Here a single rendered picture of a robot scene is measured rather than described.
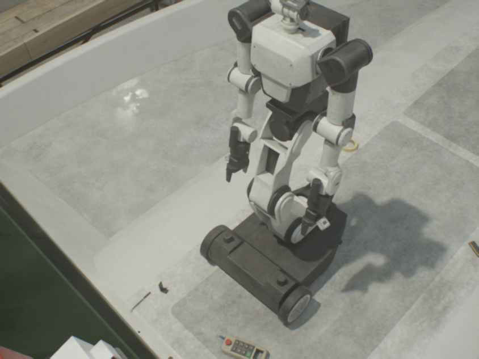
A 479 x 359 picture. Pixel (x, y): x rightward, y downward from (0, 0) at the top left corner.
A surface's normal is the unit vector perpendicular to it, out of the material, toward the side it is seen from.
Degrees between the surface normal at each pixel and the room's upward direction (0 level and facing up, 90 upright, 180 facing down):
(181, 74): 0
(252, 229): 0
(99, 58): 90
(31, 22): 0
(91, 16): 90
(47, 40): 90
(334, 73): 90
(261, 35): 45
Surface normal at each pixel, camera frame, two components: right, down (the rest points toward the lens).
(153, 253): -0.15, -0.75
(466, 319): 0.04, -0.62
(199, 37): 0.55, 0.60
